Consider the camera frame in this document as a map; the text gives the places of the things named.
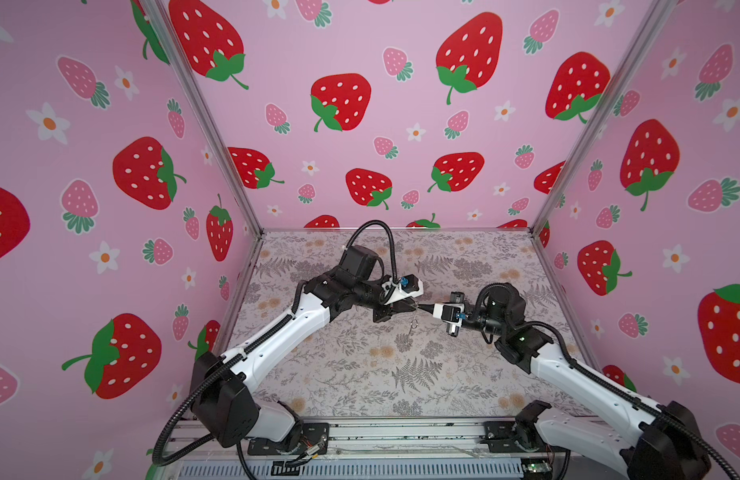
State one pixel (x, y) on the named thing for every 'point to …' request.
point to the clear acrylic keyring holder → (414, 324)
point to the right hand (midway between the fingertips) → (421, 301)
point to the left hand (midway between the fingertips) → (412, 301)
